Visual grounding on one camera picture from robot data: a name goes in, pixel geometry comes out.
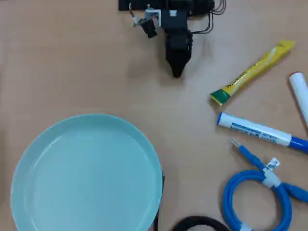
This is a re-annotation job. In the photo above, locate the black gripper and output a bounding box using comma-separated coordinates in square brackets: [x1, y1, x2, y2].
[160, 9, 194, 78]

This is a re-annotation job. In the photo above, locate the yellow coffee stick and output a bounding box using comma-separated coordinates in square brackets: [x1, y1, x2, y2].
[209, 39, 296, 106]

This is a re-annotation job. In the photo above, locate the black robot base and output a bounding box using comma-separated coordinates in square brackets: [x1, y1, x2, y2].
[118, 0, 215, 12]

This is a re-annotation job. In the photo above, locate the blue whiteboard marker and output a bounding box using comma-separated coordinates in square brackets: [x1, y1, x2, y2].
[216, 112, 308, 154]

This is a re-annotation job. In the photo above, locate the white marker with red cap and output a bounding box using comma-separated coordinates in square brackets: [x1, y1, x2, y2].
[288, 71, 308, 135]

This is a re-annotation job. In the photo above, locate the light blue plate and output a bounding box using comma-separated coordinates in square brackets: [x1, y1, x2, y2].
[11, 113, 163, 231]

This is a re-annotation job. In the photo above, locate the wrist camera with white bracket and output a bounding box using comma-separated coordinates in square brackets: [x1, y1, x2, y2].
[131, 8, 162, 39]

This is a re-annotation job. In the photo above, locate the blue coiled cable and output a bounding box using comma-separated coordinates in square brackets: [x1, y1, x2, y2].
[222, 139, 308, 231]

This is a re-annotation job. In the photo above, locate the thick black cable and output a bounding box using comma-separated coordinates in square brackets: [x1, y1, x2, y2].
[172, 216, 231, 231]

